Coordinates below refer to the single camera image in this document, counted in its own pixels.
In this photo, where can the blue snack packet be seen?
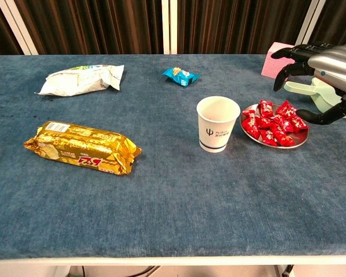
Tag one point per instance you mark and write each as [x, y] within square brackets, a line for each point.
[180, 76]

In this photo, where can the blue fabric table cover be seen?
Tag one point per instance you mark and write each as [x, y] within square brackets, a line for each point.
[173, 202]

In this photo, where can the green plastic dustpan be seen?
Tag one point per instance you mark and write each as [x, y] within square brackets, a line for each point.
[325, 98]

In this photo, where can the white frame post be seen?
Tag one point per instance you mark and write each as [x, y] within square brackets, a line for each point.
[19, 29]
[165, 29]
[312, 23]

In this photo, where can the pink foam cube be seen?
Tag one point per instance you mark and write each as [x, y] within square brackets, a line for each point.
[272, 67]

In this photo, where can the white snack bag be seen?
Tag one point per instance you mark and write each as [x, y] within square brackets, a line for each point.
[80, 80]

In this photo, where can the white paper cup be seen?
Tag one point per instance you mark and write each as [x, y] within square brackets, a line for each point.
[216, 135]

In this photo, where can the gold biscuit package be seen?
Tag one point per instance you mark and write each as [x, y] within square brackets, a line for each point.
[83, 144]

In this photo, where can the metal bowl with candies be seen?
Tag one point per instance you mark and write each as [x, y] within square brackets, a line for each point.
[302, 138]

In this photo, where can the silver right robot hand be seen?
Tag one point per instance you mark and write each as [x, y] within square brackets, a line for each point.
[331, 63]

